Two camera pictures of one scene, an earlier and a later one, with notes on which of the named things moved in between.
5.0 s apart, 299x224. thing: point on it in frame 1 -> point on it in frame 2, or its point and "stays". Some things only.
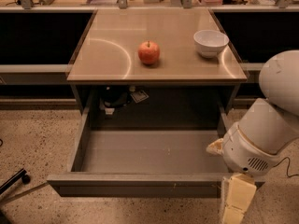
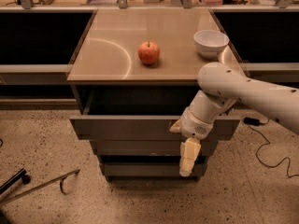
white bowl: (209, 43) stays
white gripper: (246, 153) -> (193, 126)
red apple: (149, 52) stays
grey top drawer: (144, 163) -> (145, 128)
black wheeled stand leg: (21, 175) stays
